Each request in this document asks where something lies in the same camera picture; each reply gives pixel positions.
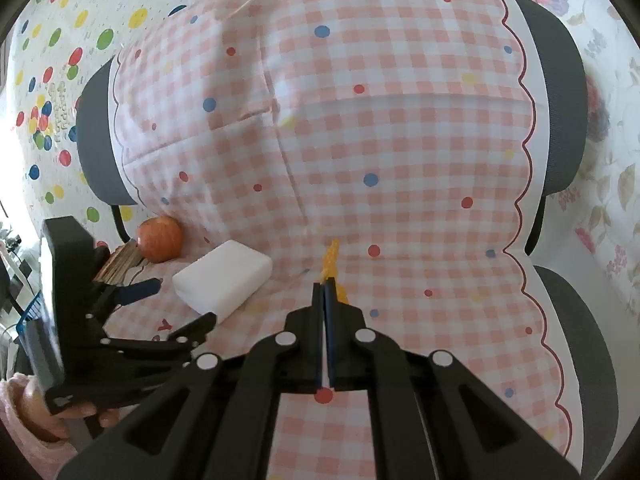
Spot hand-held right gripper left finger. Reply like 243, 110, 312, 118
57, 282, 327, 480

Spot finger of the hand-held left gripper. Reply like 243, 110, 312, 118
90, 277, 162, 327
101, 311, 219, 361

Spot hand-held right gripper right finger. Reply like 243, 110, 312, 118
325, 280, 585, 480

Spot small yellow wrapper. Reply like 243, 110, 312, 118
320, 239, 351, 307

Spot person's left forearm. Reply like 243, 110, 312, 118
0, 372, 78, 477

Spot person's left hand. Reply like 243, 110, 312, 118
19, 375, 122, 442

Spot orange brown packet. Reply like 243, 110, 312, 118
94, 240, 152, 284

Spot blue plastic basket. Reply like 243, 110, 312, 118
15, 292, 44, 337

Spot red apple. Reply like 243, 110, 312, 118
137, 216, 184, 264

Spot white carton box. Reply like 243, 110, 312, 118
172, 239, 274, 324

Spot pink checked cloth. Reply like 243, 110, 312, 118
110, 0, 574, 480

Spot grey office chair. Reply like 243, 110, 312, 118
75, 0, 622, 480

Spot floral backdrop cloth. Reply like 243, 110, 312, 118
525, 0, 640, 323

